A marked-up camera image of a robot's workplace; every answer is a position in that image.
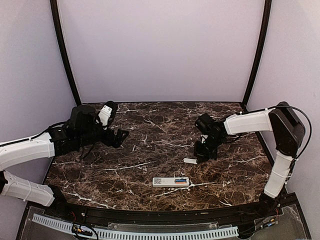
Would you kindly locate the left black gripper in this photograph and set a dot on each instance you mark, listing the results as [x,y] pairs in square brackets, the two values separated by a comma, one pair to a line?
[118,140]

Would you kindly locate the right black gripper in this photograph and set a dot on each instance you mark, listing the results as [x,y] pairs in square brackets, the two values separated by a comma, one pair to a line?
[202,157]

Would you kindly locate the white battery cover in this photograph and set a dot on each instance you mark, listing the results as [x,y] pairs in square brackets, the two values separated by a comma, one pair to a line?
[190,161]

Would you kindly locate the white remote control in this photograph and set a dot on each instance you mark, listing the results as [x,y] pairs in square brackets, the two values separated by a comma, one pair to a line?
[168,182]

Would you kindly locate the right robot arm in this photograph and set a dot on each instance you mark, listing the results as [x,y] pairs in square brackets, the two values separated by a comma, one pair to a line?
[282,120]

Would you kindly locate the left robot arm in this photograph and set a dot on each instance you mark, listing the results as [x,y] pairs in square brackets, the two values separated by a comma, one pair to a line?
[86,126]

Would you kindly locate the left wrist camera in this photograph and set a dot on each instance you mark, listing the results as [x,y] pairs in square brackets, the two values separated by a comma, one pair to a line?
[107,114]

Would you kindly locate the black front rail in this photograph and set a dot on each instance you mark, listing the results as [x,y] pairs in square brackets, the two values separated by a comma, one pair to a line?
[239,214]

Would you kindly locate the white slotted cable duct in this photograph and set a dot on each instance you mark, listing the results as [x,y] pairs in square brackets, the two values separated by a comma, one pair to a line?
[117,231]

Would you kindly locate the left black frame post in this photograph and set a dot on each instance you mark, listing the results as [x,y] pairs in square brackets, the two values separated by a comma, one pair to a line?
[63,51]

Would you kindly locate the black frame post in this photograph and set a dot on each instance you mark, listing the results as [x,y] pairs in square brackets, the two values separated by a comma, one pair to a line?
[63,51]
[258,53]

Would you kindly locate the right black frame post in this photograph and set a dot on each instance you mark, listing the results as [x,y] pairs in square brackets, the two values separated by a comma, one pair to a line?
[258,53]

